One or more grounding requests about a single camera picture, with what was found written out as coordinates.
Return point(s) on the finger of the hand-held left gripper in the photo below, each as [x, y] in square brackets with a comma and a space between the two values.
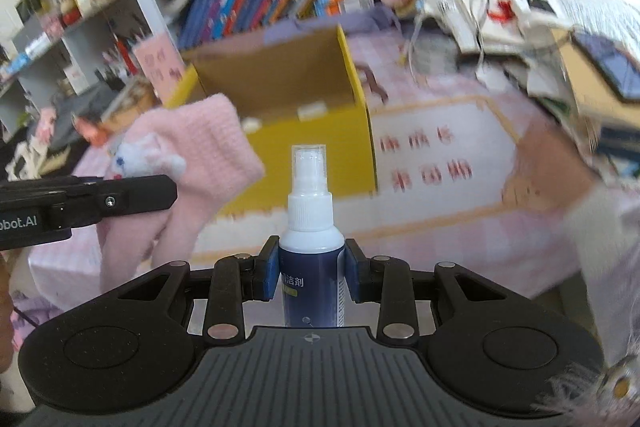
[135, 193]

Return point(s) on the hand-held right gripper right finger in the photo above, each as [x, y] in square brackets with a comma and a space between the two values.
[354, 272]

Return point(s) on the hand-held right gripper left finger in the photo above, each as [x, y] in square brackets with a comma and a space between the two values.
[269, 269]

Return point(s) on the blue white spray bottle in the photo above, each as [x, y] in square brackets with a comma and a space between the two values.
[310, 257]

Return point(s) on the pink fuzzy sock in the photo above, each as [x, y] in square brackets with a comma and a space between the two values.
[210, 132]

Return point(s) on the yellow cardboard box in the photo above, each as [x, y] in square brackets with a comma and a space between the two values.
[310, 142]

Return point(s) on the pink checked cloth desktop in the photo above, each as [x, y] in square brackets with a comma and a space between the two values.
[440, 107]

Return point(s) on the orange tube bottle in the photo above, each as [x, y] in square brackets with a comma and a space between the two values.
[91, 131]

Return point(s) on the wooden chessboard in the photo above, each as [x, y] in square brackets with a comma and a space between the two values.
[132, 97]

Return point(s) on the grey cloth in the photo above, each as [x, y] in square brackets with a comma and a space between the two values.
[75, 112]

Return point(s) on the pink cylinder holder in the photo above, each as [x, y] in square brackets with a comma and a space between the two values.
[160, 67]

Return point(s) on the white charger cube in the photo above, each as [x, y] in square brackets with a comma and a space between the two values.
[251, 124]

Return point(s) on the cups of pens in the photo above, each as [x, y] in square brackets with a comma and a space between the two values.
[122, 54]

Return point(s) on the white power adapter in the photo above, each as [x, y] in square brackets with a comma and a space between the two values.
[312, 110]

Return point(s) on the purple mauve cloth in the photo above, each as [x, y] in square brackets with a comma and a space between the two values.
[320, 24]

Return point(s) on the pink fuzzy cloth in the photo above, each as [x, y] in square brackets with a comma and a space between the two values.
[605, 237]

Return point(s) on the pile of white tote bags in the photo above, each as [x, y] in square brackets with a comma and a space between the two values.
[480, 7]

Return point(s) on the brown cardboard piece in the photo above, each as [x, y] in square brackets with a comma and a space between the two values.
[580, 72]

